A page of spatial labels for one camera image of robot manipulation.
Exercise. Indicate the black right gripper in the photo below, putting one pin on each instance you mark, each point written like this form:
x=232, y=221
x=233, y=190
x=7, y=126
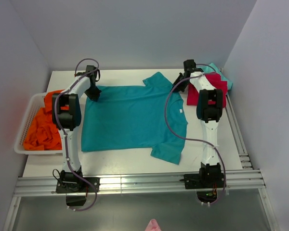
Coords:
x=176, y=85

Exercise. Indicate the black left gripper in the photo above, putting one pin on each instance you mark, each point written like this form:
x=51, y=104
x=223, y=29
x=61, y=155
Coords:
x=95, y=97

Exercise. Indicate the teal t-shirt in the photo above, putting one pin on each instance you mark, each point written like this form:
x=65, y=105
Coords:
x=129, y=117

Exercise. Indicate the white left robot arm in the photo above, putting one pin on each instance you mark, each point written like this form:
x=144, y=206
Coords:
x=66, y=114

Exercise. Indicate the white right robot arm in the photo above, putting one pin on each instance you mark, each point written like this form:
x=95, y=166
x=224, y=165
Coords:
x=209, y=111

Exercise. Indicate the folded teal t-shirt underneath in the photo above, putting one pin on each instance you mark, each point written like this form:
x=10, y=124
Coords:
x=219, y=69

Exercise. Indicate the folded red t-shirt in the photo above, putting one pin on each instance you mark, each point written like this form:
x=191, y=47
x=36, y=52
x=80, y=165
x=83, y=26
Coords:
x=193, y=95

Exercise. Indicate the white plastic laundry basket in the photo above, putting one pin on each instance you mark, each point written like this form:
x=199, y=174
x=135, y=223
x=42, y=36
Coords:
x=36, y=102

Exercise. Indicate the orange t-shirt in basket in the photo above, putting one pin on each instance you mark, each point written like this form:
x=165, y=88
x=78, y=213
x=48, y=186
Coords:
x=43, y=134

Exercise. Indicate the black box under left base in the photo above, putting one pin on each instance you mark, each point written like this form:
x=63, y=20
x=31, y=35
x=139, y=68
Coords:
x=75, y=201

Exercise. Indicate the pink object at bottom edge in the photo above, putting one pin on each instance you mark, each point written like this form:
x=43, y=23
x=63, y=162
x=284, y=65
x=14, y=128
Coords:
x=153, y=226

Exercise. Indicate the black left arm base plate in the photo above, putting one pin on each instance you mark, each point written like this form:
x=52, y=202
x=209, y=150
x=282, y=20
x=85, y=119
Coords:
x=78, y=187

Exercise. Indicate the aluminium right side rail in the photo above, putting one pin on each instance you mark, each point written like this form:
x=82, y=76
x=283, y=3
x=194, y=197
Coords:
x=232, y=146

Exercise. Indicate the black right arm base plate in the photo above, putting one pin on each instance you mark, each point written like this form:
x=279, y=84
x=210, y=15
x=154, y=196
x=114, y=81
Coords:
x=194, y=181

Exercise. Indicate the aluminium front rail frame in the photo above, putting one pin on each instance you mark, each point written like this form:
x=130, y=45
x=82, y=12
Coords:
x=140, y=183

